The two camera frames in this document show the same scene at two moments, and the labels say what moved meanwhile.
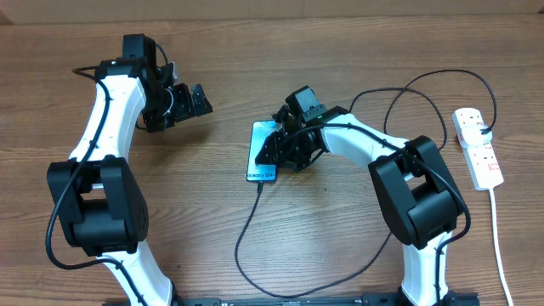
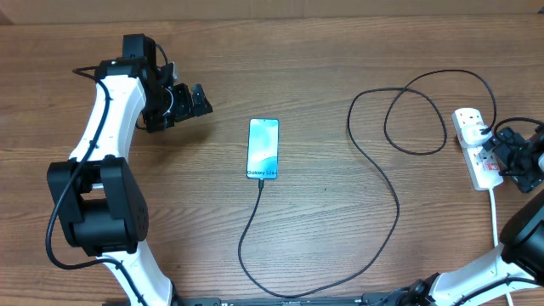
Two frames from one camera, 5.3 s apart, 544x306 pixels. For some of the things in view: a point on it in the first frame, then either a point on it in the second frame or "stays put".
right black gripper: [274, 144] -> [524, 179]
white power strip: [481, 161] stays put
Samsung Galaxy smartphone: [259, 133] stays put
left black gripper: [185, 107] stays put
